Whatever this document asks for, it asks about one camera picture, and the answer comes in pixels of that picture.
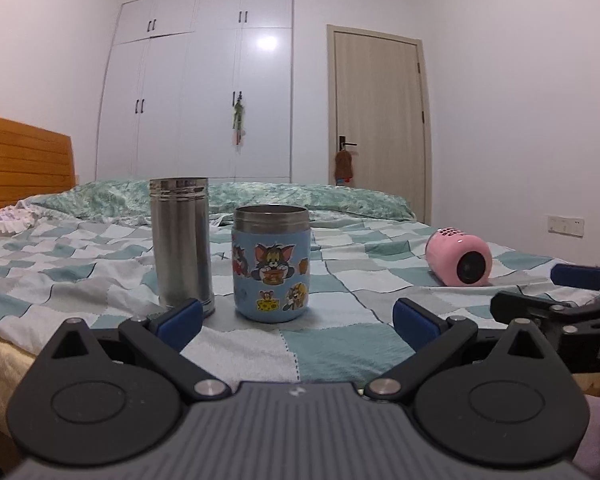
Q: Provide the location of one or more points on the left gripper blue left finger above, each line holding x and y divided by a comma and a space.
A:
175, 327

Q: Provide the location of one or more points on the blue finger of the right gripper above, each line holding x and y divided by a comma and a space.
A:
571, 275

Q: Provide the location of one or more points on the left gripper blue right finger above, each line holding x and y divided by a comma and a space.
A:
426, 332

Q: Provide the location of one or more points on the blue cartoon sticker cup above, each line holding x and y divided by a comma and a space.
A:
271, 246

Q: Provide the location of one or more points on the pink cup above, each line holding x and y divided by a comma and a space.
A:
458, 259

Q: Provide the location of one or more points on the tall stainless steel cup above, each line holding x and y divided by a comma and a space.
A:
180, 229

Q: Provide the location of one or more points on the checkered green bed sheet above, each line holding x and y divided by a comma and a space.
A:
104, 273

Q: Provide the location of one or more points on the green floral folded quilt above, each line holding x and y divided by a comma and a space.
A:
126, 202

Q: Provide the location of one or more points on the white floral pillow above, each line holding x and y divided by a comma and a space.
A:
15, 220

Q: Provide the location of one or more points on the green hanging ornament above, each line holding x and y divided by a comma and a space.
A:
238, 118

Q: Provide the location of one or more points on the orange wooden headboard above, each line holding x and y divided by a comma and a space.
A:
33, 161

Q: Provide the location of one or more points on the light wooden door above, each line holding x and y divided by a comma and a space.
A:
378, 98

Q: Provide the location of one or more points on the white wardrobe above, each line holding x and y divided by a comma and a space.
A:
173, 71

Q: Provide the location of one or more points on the white wall socket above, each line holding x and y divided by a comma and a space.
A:
568, 226

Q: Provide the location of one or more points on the black door handle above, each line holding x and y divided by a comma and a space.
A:
344, 144

